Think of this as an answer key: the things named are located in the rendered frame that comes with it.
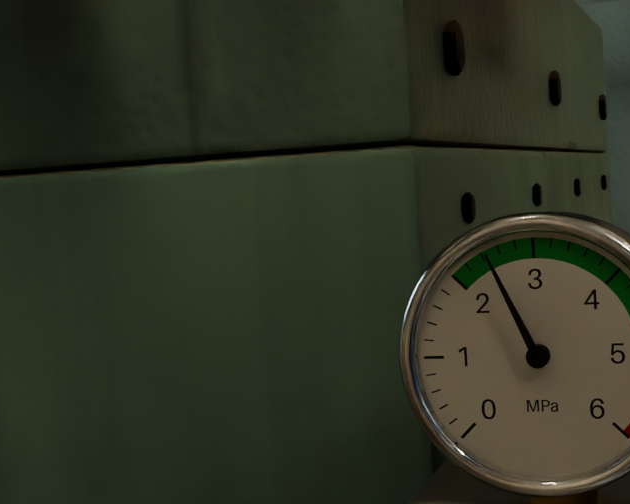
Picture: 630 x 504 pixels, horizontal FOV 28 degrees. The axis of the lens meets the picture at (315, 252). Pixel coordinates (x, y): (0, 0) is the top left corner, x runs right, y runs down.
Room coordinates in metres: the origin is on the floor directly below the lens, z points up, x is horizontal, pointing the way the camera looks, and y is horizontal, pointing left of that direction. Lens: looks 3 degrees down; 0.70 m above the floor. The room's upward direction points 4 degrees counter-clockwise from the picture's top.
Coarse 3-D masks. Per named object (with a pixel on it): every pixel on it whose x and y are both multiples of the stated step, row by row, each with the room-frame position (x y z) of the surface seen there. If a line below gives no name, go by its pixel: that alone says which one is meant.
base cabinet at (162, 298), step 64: (0, 192) 0.39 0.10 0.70; (64, 192) 0.38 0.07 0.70; (128, 192) 0.37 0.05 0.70; (192, 192) 0.37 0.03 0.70; (256, 192) 0.36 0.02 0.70; (320, 192) 0.35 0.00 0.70; (384, 192) 0.35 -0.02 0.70; (448, 192) 0.38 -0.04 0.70; (512, 192) 0.49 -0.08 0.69; (576, 192) 0.68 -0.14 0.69; (0, 256) 0.39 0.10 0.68; (64, 256) 0.38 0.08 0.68; (128, 256) 0.37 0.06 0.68; (192, 256) 0.37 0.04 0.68; (256, 256) 0.36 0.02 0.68; (320, 256) 0.35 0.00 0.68; (384, 256) 0.35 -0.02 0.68; (0, 320) 0.39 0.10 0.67; (64, 320) 0.38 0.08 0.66; (128, 320) 0.37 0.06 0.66; (192, 320) 0.37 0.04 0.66; (256, 320) 0.36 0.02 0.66; (320, 320) 0.35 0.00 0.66; (384, 320) 0.35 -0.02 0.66; (0, 384) 0.39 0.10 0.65; (64, 384) 0.38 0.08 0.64; (128, 384) 0.37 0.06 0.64; (192, 384) 0.37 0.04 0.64; (256, 384) 0.36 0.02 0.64; (320, 384) 0.36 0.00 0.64; (384, 384) 0.35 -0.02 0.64; (0, 448) 0.39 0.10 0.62; (64, 448) 0.38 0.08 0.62; (128, 448) 0.37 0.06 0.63; (192, 448) 0.37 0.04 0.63; (256, 448) 0.36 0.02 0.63; (320, 448) 0.36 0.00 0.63; (384, 448) 0.35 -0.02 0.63
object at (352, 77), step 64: (0, 0) 0.39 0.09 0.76; (64, 0) 0.38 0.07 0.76; (128, 0) 0.37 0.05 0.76; (192, 0) 0.36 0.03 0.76; (256, 0) 0.36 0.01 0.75; (320, 0) 0.35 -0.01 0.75; (384, 0) 0.35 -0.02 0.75; (448, 0) 0.40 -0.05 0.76; (512, 0) 0.52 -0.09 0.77; (0, 64) 0.39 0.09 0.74; (64, 64) 0.38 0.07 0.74; (128, 64) 0.37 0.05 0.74; (192, 64) 0.37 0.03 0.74; (256, 64) 0.36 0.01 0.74; (320, 64) 0.35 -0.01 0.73; (384, 64) 0.35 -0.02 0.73; (448, 64) 0.39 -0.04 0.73; (512, 64) 0.51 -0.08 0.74; (576, 64) 0.72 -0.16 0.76; (0, 128) 0.39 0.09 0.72; (64, 128) 0.38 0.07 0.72; (128, 128) 0.37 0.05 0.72; (192, 128) 0.37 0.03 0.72; (256, 128) 0.36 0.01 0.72; (320, 128) 0.35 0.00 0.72; (384, 128) 0.35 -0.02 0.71; (448, 128) 0.39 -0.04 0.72; (512, 128) 0.50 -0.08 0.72; (576, 128) 0.71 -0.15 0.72
